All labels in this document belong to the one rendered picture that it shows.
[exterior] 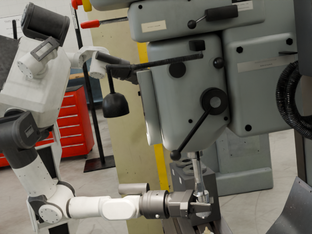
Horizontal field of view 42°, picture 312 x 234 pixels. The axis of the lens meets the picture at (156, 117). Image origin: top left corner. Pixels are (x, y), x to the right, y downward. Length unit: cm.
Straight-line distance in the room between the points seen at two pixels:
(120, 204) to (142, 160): 174
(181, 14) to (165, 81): 18
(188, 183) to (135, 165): 154
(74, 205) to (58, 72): 44
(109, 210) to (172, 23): 61
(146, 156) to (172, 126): 192
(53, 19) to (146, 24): 54
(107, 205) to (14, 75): 50
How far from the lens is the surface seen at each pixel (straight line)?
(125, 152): 297
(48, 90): 133
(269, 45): 108
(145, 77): 111
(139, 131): 293
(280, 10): 110
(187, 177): 150
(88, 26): 122
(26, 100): 132
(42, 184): 135
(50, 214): 138
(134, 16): 101
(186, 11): 102
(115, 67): 104
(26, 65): 125
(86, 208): 136
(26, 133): 127
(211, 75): 106
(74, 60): 170
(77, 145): 581
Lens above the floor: 166
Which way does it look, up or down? 12 degrees down
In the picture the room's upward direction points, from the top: 9 degrees counter-clockwise
